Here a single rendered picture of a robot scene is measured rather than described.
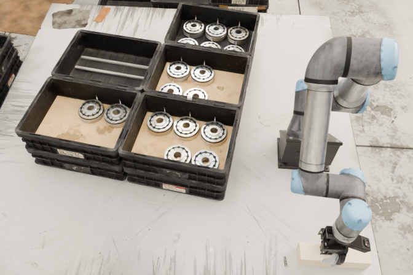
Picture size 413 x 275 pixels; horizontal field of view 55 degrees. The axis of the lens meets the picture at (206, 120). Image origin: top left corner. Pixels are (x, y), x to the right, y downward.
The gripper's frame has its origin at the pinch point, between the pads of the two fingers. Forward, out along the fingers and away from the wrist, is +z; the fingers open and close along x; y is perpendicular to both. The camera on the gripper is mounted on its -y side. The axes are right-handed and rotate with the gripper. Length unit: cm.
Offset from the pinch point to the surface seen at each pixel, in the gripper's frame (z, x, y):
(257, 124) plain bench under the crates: 4, -58, 25
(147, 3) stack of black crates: 47, -201, 101
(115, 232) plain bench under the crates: 4, -4, 78
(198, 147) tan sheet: -9, -36, 50
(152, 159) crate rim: -19, -23, 65
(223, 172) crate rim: -18.8, -19.4, 39.9
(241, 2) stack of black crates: 23, -174, 31
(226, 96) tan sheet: -9, -63, 40
